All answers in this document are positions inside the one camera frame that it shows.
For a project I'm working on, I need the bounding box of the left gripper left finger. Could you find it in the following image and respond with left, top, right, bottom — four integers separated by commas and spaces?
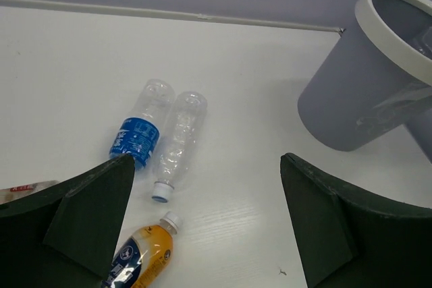
1, 154, 135, 287

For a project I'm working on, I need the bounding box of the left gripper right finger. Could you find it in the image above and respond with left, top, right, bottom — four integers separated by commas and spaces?
280, 153, 431, 287

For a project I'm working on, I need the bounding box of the red cap plastic bottle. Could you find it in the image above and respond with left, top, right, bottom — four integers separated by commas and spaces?
0, 180, 59, 204

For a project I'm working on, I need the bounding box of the orange drink bottle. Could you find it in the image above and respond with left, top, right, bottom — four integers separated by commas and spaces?
101, 212, 183, 288

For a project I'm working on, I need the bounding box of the blue label plastic bottle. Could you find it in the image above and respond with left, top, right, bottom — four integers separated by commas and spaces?
109, 79, 176, 172

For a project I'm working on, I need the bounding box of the clear plastic bottle blue cap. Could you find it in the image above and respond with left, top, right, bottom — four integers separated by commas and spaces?
151, 91, 207, 203

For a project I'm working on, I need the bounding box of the grey bin with white rim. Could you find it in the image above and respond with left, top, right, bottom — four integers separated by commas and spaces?
298, 0, 431, 152

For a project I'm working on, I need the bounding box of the metal table edge rail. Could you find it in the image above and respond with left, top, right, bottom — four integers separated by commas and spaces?
1, 0, 345, 35

